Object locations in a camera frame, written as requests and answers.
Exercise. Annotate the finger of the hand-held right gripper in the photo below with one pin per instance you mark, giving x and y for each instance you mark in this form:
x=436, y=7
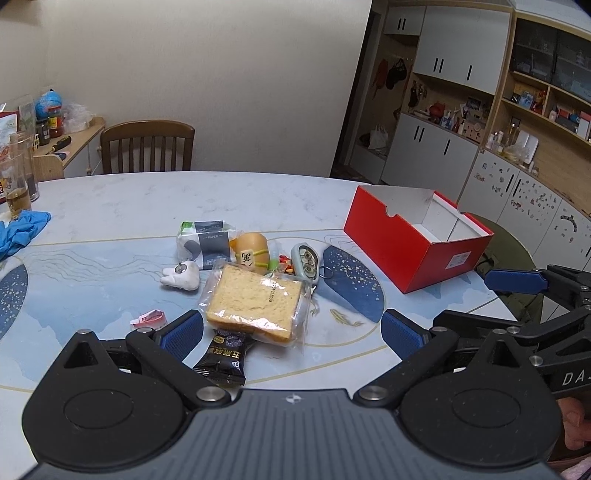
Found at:
x=466, y=321
x=512, y=280

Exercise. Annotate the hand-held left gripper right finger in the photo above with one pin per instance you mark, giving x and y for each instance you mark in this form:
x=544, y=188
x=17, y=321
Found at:
x=401, y=337

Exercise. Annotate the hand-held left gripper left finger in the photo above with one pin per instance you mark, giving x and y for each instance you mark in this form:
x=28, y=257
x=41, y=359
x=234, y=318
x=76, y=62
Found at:
x=184, y=332

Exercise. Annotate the dark snack packet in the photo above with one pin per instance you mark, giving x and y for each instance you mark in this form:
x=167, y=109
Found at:
x=221, y=360

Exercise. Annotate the bagged bread slice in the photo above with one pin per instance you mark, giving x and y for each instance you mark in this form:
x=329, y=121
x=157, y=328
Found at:
x=254, y=300

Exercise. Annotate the tissue pack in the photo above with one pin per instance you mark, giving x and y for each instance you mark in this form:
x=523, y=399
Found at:
x=210, y=244

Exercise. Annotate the red cardboard box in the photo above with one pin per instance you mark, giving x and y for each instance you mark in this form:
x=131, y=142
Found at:
x=392, y=240

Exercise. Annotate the yellow squishy toy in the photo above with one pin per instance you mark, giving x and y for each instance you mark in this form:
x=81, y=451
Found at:
x=251, y=244

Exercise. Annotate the green tube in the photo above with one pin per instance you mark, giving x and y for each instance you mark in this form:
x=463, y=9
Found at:
x=273, y=264

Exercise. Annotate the person's right hand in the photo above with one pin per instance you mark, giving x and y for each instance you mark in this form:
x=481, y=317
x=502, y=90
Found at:
x=572, y=415

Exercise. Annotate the green stool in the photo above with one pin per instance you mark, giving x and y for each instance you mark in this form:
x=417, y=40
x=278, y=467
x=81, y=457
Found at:
x=508, y=244

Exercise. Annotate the pink folded paper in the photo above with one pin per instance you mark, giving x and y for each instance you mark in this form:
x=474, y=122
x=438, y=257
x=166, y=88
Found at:
x=150, y=318

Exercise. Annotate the white tooth toy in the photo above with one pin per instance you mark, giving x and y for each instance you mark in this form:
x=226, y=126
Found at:
x=182, y=277

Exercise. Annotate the white box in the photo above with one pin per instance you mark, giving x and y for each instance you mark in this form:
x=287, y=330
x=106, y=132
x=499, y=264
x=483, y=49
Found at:
x=527, y=146

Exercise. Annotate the patterned doormat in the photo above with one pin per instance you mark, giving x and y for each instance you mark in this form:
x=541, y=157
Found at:
x=346, y=171

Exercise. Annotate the red pot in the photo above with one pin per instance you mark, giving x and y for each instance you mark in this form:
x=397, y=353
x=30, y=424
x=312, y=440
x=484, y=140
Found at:
x=437, y=112

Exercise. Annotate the blue cloth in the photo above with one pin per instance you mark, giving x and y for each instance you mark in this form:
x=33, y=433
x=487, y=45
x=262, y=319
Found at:
x=23, y=230

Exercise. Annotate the white plastic bag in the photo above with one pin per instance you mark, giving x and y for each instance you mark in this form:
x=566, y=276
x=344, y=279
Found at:
x=379, y=137

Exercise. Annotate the wood-top sideboard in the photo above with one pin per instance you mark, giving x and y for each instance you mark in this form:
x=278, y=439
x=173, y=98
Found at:
x=81, y=161

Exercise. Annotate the dark wooden chair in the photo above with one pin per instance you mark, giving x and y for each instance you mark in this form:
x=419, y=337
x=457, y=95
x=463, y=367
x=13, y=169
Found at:
x=147, y=131

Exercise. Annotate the glass with amber drink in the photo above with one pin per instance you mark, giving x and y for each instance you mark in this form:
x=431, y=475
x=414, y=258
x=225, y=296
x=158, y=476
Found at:
x=18, y=198

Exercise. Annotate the glass with dark drink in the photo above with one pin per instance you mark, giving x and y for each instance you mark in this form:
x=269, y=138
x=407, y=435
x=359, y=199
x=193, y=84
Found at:
x=30, y=184

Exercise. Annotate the small light wooden chair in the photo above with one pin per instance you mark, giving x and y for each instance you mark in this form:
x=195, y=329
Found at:
x=46, y=168

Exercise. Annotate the screwdriver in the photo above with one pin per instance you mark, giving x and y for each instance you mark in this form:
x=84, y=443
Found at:
x=60, y=144

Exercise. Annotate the black hanging bag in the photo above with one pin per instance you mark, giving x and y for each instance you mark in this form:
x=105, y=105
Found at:
x=397, y=76

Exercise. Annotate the clear plastic bag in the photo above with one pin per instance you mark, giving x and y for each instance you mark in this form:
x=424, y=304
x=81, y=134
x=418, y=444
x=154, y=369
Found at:
x=76, y=117

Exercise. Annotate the white and wood cabinet unit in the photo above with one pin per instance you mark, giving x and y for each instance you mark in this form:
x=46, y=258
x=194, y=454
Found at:
x=457, y=46

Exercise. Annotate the dark jar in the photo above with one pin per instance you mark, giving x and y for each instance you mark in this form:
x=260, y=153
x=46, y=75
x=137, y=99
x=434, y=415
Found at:
x=43, y=134

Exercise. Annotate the red-cap sauce bottle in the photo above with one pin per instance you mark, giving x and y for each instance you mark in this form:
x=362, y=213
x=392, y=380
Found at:
x=55, y=124

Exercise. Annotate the red hanging bag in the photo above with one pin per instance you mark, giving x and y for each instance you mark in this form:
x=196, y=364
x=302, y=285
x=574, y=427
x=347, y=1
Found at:
x=381, y=74

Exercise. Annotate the blue globe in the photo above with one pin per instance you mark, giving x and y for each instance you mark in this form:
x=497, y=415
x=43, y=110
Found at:
x=48, y=101

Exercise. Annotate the red printed menu card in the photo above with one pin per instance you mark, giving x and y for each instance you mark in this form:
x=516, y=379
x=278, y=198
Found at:
x=8, y=122

